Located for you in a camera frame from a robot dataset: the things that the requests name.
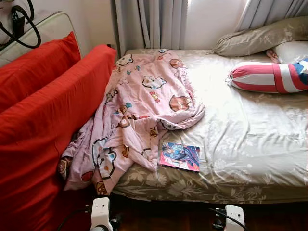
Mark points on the grey curtain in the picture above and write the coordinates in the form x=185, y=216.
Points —
x=274, y=12
x=149, y=24

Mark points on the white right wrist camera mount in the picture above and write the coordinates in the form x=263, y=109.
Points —
x=236, y=219

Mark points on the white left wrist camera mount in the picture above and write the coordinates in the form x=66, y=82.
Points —
x=101, y=211

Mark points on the colourful comic book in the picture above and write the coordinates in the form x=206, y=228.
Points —
x=180, y=156

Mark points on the pink cartoon print blanket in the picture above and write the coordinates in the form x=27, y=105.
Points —
x=139, y=106

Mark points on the large red cushion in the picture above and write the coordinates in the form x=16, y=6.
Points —
x=33, y=72
x=43, y=144

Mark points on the beige floral pillow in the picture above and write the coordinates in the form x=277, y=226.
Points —
x=260, y=38

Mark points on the small pink patterned cloth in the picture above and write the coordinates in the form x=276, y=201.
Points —
x=272, y=55

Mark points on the red white striped bolster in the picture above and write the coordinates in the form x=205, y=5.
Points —
x=255, y=77

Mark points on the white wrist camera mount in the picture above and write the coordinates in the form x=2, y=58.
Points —
x=236, y=219
x=101, y=211

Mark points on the small black wall plug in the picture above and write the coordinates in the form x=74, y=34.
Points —
x=111, y=46

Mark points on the plain white pillow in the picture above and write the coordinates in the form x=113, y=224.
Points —
x=293, y=50

